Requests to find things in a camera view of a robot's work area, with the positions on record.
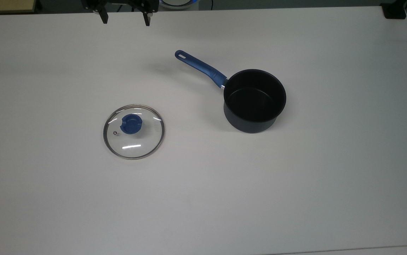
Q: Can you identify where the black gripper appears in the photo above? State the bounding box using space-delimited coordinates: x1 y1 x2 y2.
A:
81 0 160 27

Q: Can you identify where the glass lid blue knob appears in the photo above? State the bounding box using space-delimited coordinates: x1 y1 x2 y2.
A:
103 103 165 160

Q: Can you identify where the white robot base blue ring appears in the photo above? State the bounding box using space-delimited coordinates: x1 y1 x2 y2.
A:
160 0 201 10

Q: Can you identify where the light wooden side table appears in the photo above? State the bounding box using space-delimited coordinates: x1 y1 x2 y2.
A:
0 0 36 14

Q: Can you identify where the black pole with clamp base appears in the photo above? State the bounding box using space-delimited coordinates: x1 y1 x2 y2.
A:
380 0 407 19

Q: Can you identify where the dark blue saucepan blue handle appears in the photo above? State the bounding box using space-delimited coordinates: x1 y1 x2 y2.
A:
174 50 287 134

